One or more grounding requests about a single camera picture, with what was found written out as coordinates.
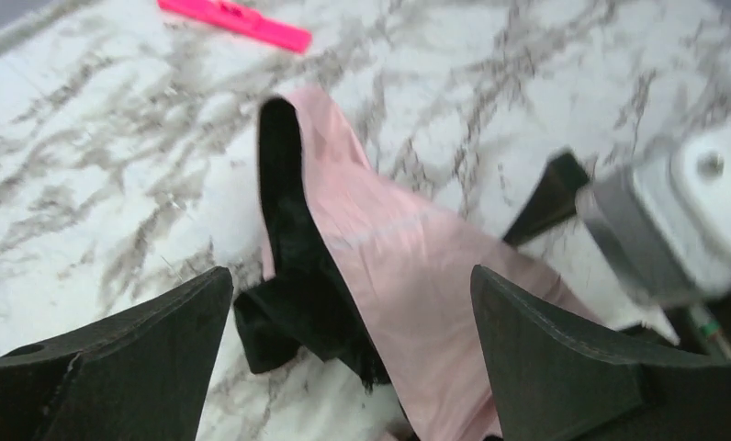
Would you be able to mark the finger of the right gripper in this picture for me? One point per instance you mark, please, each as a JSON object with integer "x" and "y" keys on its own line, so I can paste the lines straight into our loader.
{"x": 552, "y": 202}

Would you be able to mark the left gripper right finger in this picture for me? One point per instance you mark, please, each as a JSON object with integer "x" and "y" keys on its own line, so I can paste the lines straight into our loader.
{"x": 557, "y": 376}

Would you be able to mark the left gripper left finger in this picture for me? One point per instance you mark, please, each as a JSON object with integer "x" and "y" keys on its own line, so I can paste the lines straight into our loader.
{"x": 140, "y": 374}

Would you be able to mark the pink folding umbrella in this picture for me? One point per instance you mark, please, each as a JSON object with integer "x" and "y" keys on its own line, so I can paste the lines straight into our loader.
{"x": 360, "y": 269}

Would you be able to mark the pink highlighter marker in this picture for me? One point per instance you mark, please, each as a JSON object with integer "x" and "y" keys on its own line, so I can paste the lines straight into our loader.
{"x": 241, "y": 20}

